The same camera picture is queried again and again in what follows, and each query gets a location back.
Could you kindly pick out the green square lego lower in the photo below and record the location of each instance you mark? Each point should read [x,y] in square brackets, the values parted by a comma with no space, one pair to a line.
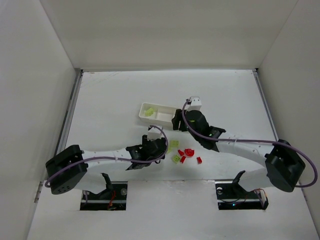
[176,159]

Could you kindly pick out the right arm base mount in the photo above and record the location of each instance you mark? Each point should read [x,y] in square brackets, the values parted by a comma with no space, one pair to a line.
[231,196]

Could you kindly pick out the green 2x2 lego studs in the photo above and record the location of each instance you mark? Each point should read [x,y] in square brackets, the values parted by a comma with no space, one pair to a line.
[174,144]

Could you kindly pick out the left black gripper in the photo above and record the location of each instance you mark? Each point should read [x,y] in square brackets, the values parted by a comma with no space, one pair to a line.
[157,146]

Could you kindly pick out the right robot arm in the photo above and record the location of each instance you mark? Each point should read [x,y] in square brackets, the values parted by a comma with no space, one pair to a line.
[281,166]

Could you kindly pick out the red round lego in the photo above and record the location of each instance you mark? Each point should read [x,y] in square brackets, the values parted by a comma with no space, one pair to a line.
[189,152]

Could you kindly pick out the red lego wedge middle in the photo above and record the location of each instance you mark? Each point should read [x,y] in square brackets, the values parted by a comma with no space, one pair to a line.
[183,158]

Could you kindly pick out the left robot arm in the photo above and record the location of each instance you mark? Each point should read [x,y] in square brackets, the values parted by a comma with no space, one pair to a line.
[90,171]

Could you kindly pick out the red lego block right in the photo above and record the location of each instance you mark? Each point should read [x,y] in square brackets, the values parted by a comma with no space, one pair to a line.
[199,160]

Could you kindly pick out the white three-compartment tray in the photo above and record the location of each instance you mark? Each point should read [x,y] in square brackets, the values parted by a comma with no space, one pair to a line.
[162,116]

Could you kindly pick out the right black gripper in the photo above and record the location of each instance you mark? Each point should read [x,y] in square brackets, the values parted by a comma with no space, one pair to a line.
[178,120]

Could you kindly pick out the green 2x3 lego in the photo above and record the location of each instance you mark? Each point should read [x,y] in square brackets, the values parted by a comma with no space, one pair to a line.
[149,112]

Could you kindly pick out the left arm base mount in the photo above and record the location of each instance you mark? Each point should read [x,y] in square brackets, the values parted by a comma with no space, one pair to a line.
[113,197]

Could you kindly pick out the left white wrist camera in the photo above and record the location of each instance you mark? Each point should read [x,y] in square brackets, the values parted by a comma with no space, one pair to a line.
[154,132]

